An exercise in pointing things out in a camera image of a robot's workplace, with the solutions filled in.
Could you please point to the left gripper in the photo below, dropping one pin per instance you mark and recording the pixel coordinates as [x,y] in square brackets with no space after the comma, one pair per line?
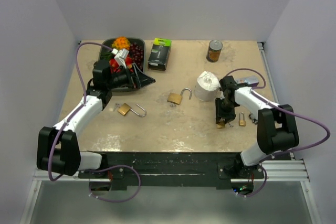
[137,80]

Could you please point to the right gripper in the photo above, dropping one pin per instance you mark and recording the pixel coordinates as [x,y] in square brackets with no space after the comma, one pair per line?
[228,116]

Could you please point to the small brass padlock with key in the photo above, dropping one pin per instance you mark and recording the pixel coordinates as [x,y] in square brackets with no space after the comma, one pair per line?
[220,125]

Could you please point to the long shackle brass padlock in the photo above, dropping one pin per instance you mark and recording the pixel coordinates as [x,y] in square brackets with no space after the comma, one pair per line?
[242,121]

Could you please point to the key with panda keychain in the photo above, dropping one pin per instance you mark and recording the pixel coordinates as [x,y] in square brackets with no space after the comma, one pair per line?
[253,118]

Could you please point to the large brass padlock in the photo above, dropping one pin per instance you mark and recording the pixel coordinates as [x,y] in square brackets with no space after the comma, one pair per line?
[124,109]
[176,99]

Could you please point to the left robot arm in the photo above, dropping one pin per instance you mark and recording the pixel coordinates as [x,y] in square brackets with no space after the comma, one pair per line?
[58,149]

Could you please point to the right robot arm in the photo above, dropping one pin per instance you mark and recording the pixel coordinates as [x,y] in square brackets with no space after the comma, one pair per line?
[276,124]

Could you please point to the black green razor box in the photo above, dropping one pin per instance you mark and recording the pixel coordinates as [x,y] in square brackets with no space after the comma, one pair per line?
[159,55]

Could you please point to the white toilet paper roll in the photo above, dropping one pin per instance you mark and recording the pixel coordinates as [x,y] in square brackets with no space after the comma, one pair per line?
[206,86]

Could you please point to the dark red grapes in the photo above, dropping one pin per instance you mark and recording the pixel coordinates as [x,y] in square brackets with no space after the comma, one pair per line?
[137,54]

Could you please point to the red strawberries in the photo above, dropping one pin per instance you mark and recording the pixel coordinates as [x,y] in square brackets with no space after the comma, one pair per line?
[115,66]

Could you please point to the orange flower bunch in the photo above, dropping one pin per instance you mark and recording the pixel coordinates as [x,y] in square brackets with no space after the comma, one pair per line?
[121,43]

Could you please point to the grey fruit tray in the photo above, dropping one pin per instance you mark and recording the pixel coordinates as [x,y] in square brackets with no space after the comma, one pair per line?
[107,54]

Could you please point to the orange label tin can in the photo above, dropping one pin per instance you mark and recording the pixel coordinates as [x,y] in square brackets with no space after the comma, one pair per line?
[214,50]

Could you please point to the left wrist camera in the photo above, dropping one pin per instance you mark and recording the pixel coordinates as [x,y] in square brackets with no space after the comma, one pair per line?
[120,56]

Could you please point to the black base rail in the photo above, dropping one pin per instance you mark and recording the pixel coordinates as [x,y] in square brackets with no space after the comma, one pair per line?
[167,169]

